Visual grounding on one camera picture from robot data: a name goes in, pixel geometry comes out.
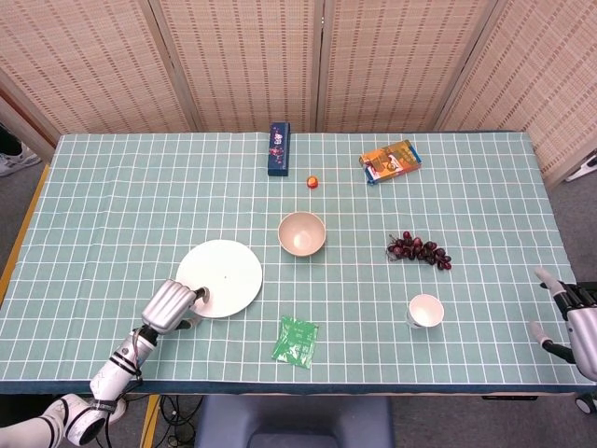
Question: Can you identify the white flower print paper cup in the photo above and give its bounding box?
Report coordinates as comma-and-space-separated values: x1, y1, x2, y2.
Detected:
406, 293, 445, 329

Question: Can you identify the dark blue long box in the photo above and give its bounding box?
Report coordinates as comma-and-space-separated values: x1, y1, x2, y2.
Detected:
267, 122, 292, 178

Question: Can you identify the woven bamboo screen panel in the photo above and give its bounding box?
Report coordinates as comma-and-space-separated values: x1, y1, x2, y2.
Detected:
436, 0, 597, 190
148, 0, 326, 133
315, 0, 507, 133
0, 0, 202, 162

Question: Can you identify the beige bowl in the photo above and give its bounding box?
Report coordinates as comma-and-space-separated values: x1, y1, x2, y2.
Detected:
278, 212, 326, 259

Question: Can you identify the green tea packet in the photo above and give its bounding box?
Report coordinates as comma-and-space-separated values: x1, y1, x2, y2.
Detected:
271, 315, 320, 371

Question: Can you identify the white round plate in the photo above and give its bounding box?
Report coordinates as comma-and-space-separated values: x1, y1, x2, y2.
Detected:
175, 239, 263, 319

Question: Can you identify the orange blue snack box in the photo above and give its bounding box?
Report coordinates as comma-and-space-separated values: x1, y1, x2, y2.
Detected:
358, 138, 423, 187

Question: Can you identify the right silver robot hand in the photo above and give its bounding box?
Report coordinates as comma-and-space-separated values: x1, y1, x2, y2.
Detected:
529, 266, 597, 382

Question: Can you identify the white sneaker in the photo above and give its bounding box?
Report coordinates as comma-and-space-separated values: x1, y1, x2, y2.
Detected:
0, 148, 42, 177

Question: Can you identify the blue padded chair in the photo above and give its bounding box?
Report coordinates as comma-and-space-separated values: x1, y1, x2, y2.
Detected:
194, 395, 396, 448

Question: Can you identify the dark red grape bunch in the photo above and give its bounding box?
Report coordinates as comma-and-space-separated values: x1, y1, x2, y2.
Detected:
385, 231, 452, 272

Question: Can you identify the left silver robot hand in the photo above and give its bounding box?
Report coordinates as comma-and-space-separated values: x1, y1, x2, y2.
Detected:
140, 278, 210, 335

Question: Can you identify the black floor cable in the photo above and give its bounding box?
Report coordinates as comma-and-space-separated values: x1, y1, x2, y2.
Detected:
158, 395, 204, 448

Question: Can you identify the yellow floor tape strip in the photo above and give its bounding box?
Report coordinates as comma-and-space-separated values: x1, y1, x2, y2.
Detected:
11, 165, 50, 253
139, 395, 162, 448

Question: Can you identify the teal checkered tablecloth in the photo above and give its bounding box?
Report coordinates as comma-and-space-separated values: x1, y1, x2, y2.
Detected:
0, 129, 594, 396

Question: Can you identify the black trouser leg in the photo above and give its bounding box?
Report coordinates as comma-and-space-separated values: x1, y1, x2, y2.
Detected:
0, 123, 24, 158

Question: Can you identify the white stand foot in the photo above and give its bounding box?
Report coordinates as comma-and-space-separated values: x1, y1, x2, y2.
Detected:
564, 153, 597, 184

